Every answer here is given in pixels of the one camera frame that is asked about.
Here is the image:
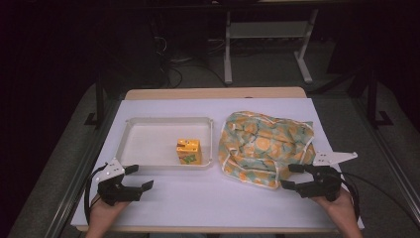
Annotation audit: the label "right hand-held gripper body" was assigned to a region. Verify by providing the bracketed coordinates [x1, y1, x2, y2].
[296, 151, 359, 203]

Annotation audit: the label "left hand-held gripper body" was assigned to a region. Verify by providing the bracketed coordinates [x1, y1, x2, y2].
[94, 158, 144, 207]

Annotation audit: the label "white plastic tray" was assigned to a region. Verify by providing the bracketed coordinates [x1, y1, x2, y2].
[115, 116, 215, 172]

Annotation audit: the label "citrus patterned cloth bag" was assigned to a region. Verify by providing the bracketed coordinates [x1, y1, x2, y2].
[217, 110, 317, 190]

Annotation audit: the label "yellow juice carton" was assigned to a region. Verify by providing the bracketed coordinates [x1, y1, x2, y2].
[175, 138, 203, 167]

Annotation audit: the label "person's left hand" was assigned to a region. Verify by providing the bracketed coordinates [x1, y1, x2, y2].
[88, 193, 131, 222]

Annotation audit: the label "person's right hand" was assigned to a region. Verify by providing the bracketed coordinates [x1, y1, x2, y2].
[311, 186, 357, 220]

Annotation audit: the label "white table cover sheet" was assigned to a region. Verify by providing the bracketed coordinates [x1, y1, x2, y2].
[70, 97, 366, 230]

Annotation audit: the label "black metal stand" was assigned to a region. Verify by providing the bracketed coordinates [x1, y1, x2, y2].
[366, 66, 394, 129]
[83, 69, 107, 129]

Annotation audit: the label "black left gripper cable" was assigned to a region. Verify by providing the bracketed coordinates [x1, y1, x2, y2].
[83, 163, 110, 226]

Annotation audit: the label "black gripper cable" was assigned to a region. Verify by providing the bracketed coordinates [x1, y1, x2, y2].
[83, 163, 110, 226]
[338, 171, 420, 230]

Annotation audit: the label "grey metal rail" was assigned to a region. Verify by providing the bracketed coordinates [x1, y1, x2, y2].
[42, 98, 123, 238]
[349, 94, 420, 217]

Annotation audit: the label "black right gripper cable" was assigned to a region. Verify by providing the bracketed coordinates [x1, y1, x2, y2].
[338, 171, 420, 230]

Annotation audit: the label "black floor cables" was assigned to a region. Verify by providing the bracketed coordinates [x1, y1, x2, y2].
[155, 34, 230, 89]

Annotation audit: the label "white metal frame table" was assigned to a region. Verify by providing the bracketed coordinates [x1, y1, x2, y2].
[223, 8, 320, 86]

